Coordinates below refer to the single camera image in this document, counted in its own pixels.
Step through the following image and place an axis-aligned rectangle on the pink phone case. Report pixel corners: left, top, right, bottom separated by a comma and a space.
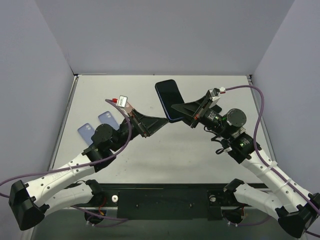
124, 102, 134, 115

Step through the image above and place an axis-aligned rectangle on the small black phone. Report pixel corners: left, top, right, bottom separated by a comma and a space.
154, 79, 185, 123

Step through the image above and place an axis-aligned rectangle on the lilac phone case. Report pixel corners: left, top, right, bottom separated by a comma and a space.
98, 111, 120, 130

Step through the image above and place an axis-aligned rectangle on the blue phone case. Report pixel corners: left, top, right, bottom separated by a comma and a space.
77, 123, 95, 146

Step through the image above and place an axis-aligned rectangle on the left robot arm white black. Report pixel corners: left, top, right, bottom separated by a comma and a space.
8, 109, 168, 231

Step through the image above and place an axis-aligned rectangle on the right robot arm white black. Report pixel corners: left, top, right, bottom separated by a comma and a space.
172, 91, 320, 239

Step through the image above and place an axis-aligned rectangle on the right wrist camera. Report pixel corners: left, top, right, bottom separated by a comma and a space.
208, 87, 226, 104

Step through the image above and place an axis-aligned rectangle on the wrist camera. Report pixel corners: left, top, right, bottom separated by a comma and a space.
116, 95, 131, 109
208, 87, 226, 104

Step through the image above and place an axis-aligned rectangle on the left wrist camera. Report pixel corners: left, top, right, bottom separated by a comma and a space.
116, 95, 131, 109

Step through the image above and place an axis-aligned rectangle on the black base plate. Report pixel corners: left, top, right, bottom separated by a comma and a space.
100, 183, 242, 221

